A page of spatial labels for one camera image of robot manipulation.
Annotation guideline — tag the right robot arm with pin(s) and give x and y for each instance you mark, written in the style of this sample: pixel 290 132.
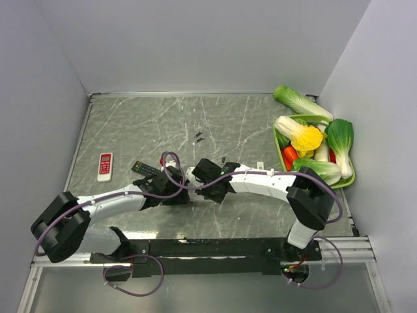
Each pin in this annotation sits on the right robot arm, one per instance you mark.
pixel 310 198

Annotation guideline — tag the dark green bok choy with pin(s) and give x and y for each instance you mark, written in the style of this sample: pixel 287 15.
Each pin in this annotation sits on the dark green bok choy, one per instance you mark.
pixel 340 137

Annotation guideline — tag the white radish toy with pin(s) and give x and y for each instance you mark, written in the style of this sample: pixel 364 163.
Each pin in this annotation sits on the white radish toy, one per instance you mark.
pixel 322 153

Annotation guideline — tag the black TV remote control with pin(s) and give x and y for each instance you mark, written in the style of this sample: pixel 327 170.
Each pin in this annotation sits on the black TV remote control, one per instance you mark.
pixel 144 169

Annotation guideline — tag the red white AC remote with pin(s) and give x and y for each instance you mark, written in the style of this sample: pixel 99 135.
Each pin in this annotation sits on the red white AC remote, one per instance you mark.
pixel 105 167

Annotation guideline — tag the yellow white cabbage toy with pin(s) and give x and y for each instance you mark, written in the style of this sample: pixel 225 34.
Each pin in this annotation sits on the yellow white cabbage toy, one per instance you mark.
pixel 305 139

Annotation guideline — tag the orange carrot toy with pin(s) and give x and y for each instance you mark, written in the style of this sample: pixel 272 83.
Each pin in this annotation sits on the orange carrot toy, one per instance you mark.
pixel 289 155

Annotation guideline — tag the white slim remote control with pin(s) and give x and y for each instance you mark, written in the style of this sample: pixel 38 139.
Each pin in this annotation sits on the white slim remote control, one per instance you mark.
pixel 193 182

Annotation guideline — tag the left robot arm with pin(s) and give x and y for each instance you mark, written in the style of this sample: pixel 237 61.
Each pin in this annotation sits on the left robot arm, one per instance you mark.
pixel 66 226

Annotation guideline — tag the green plastic basket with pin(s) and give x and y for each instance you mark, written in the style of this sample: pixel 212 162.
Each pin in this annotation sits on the green plastic basket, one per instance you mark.
pixel 311 120

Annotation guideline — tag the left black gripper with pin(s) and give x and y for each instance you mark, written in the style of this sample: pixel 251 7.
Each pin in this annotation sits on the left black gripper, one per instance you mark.
pixel 182 197

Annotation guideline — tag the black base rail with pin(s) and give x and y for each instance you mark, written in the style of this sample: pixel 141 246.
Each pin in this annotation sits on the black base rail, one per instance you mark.
pixel 208 256

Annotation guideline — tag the napa cabbage on table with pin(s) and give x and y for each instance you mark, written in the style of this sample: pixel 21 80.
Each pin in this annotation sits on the napa cabbage on table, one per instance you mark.
pixel 299 103

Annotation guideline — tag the red pepper toy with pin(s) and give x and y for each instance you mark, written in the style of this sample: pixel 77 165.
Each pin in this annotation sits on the red pepper toy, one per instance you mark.
pixel 332 156

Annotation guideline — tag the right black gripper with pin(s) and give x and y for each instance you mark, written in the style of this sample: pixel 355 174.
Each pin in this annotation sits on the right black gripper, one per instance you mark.
pixel 219 198

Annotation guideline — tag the light green cabbage front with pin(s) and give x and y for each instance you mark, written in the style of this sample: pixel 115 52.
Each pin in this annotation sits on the light green cabbage front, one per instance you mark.
pixel 327 171

